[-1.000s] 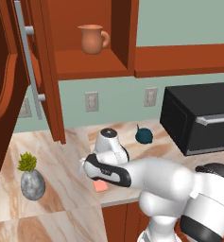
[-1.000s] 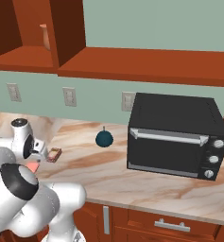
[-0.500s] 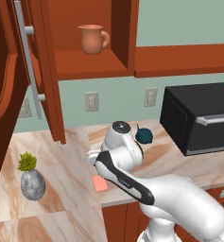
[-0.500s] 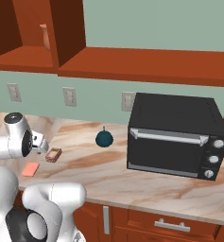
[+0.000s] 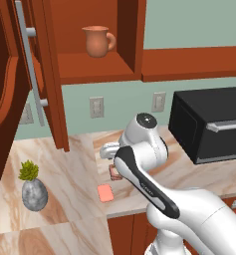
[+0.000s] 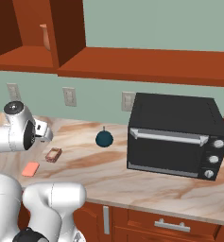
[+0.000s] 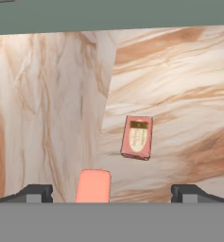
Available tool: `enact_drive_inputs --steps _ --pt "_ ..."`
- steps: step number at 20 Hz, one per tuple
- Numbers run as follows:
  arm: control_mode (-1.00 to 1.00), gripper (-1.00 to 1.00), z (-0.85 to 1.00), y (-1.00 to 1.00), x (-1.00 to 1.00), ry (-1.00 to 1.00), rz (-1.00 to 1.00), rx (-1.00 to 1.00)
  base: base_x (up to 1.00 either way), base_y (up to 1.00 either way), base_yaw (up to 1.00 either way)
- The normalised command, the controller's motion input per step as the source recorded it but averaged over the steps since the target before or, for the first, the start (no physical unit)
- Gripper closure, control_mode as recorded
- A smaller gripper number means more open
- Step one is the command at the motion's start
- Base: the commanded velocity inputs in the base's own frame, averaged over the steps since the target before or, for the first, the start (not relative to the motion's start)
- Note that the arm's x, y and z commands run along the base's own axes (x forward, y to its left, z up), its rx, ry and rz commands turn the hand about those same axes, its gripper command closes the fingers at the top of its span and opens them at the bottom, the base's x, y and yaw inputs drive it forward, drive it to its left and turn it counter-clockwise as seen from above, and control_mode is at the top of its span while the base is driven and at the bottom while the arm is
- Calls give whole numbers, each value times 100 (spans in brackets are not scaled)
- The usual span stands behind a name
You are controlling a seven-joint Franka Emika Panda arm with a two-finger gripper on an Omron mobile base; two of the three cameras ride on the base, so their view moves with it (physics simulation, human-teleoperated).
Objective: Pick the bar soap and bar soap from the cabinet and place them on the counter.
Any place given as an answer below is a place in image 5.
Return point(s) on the terracotta mug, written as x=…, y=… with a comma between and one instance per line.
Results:
x=97, y=41

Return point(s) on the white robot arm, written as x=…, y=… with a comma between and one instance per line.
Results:
x=205, y=219

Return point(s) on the green plant in grey vase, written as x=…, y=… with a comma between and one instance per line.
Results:
x=34, y=196

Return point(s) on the red-brown low wall cabinet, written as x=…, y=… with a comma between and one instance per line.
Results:
x=192, y=64

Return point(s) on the red-brown base cabinet door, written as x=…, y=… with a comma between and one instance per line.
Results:
x=120, y=235
x=143, y=234

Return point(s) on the grey wall outlet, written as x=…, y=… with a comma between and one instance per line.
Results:
x=96, y=107
x=158, y=102
x=27, y=115

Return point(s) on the black microwave oven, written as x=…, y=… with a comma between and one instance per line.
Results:
x=219, y=106

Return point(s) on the red-brown panelled cabinet door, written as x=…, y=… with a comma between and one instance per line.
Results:
x=3, y=99

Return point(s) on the brownish pink bar soap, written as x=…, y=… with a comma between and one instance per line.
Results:
x=116, y=173

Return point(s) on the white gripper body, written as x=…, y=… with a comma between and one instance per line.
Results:
x=109, y=151

